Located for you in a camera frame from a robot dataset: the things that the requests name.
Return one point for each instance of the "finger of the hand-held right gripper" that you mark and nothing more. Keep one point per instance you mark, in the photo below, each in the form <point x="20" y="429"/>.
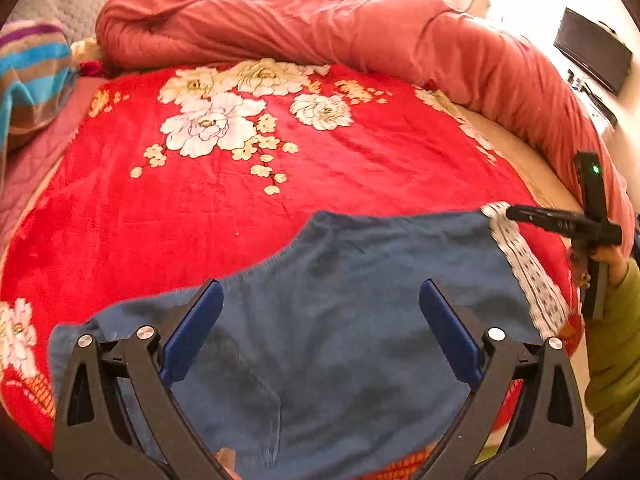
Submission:
<point x="545" y="219"/>

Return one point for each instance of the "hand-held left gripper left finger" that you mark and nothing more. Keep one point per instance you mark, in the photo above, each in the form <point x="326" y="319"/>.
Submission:
<point x="196" y="329"/>

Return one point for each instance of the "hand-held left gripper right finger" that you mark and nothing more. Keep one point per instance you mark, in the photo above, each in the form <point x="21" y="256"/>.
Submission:
<point x="449" y="330"/>

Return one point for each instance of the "blue denim pants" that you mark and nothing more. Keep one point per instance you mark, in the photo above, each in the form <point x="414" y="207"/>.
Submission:
<point x="340" y="320"/>

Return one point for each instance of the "person's right hand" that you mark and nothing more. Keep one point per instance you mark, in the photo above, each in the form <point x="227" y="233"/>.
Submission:
<point x="617" y="259"/>

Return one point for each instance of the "beige bed sheet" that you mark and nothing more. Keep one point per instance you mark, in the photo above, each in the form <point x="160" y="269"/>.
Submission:
<point x="525" y="160"/>

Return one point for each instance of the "red floral blanket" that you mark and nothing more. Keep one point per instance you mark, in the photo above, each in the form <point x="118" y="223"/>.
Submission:
<point x="150" y="220"/>

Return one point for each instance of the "black monitor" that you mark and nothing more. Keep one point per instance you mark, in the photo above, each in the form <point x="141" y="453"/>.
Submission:
<point x="592" y="50"/>

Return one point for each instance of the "pink quilted sheet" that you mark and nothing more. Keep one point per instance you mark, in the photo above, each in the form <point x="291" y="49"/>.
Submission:
<point x="40" y="170"/>

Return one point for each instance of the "cream and red cloth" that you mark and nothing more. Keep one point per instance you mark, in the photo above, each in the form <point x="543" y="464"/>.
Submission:
<point x="87" y="55"/>

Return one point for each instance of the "striped blue brown towel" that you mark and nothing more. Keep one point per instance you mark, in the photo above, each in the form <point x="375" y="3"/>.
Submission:
<point x="30" y="80"/>

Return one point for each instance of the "coral pink duvet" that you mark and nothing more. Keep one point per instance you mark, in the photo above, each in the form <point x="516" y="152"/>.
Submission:
<point x="310" y="25"/>

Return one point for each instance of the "grey quilted cushion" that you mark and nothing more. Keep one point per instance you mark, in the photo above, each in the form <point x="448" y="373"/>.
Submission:
<point x="70" y="0"/>

